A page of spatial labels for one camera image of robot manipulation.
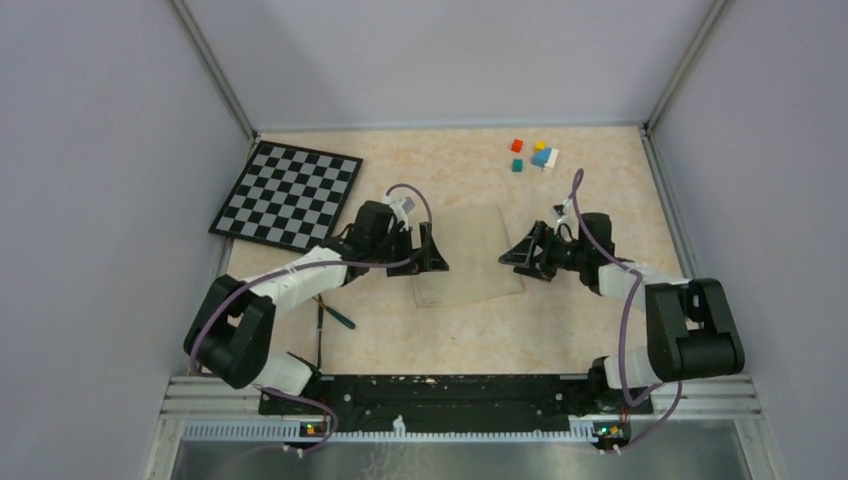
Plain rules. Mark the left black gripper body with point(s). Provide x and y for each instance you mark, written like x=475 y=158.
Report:
x=396 y=245

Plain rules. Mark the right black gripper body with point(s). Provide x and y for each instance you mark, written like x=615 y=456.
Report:
x=569 y=255

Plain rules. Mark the beige cloth napkin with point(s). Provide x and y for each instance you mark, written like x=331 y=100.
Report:
x=471 y=239

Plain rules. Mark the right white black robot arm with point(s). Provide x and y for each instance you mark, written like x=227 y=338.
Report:
x=673 y=328

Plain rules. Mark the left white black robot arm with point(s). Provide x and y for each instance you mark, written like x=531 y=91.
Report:
x=231 y=333

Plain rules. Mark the black grey checkerboard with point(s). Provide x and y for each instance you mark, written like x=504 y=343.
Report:
x=287 y=197

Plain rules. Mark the teal cube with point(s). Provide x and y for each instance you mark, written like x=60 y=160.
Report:
x=516 y=166

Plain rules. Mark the blue block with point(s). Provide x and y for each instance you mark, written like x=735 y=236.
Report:
x=538 y=159

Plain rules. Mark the white block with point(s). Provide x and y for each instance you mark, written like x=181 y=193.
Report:
x=551 y=157

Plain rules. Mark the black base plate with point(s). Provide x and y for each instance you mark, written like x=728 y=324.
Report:
x=524 y=403

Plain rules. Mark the aluminium frame rail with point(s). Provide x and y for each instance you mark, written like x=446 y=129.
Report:
x=705 y=429

